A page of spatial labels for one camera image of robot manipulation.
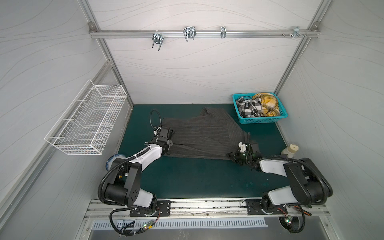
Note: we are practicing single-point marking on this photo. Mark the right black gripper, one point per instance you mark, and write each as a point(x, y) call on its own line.
point(240, 154)

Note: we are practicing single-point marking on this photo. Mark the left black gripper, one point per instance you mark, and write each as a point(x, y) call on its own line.
point(170, 142)

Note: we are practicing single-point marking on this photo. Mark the dark grey striped shirt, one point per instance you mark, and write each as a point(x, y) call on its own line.
point(213, 135)

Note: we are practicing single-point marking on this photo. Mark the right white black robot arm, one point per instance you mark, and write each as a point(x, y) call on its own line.
point(307, 185)

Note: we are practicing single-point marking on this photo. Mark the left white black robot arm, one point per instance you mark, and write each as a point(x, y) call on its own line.
point(121, 186)

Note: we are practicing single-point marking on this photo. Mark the teal plastic basket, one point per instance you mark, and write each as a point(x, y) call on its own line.
point(259, 120)

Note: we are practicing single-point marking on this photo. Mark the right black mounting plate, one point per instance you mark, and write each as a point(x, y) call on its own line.
point(255, 207)

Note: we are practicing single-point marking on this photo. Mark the black mounting plate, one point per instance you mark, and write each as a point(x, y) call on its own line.
point(255, 207)
point(156, 208)

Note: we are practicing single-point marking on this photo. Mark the black white plaid shirt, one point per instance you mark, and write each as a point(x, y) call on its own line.
point(250, 108)

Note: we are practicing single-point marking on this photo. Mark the yellow plaid shirt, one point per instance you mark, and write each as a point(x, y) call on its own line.
point(269, 105)

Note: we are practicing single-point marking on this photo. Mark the blue white ceramic plate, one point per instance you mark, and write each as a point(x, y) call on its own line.
point(112, 158)

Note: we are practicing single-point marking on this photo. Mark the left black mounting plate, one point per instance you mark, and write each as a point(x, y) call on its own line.
point(156, 208)

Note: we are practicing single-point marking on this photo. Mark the white ventilation grille strip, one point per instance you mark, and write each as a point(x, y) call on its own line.
point(206, 223)

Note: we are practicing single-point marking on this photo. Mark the metal u-bolt clamp left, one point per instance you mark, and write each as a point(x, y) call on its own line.
point(157, 39)

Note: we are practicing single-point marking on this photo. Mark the metal u-bolt clamp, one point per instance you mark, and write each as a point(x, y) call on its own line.
point(189, 33)
point(157, 39)

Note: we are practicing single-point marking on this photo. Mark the metal u-bolt clamp middle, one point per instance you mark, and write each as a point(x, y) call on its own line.
point(189, 33)

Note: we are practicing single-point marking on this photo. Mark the small metal hook clamp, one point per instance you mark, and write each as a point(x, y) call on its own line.
point(223, 32)

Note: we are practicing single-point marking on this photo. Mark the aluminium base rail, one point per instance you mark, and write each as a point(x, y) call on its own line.
point(198, 208)

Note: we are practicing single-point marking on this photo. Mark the white wire wall basket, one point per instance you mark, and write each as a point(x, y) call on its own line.
point(85, 126)

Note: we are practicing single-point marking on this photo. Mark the aluminium crossbar rail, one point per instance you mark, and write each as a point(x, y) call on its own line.
point(201, 34)

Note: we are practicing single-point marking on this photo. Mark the metal bracket clamp right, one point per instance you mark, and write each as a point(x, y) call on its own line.
point(295, 34)

